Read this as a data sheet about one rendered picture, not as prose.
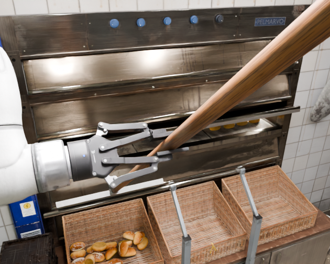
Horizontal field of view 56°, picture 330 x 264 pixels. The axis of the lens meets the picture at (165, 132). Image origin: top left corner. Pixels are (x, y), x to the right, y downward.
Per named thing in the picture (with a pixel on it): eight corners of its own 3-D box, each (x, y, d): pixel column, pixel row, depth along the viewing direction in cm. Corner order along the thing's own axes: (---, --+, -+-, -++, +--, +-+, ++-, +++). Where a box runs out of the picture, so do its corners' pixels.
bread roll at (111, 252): (118, 253, 212) (113, 246, 214) (120, 249, 207) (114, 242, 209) (107, 262, 205) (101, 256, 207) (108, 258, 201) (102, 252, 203)
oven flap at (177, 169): (52, 208, 202) (46, 179, 199) (276, 156, 260) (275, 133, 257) (52, 210, 198) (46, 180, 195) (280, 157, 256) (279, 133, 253)
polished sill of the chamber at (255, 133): (45, 175, 198) (44, 169, 196) (276, 130, 256) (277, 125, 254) (45, 180, 193) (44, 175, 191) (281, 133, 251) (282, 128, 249)
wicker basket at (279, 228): (217, 206, 257) (219, 177, 244) (273, 190, 275) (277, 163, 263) (252, 248, 216) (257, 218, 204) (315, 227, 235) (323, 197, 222)
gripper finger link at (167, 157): (148, 157, 62) (151, 172, 61) (172, 153, 64) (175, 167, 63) (146, 158, 63) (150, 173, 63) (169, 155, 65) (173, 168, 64)
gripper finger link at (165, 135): (150, 142, 65) (149, 138, 66) (180, 136, 68) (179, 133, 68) (153, 138, 63) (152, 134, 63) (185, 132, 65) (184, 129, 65)
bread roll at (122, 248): (122, 244, 210) (117, 240, 208) (130, 242, 207) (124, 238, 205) (119, 258, 202) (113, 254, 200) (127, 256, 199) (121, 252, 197)
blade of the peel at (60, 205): (164, 183, 167) (162, 178, 167) (56, 208, 149) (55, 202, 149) (148, 190, 200) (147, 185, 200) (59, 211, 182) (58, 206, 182)
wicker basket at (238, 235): (145, 225, 237) (144, 196, 224) (211, 207, 255) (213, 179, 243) (170, 276, 196) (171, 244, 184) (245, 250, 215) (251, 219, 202)
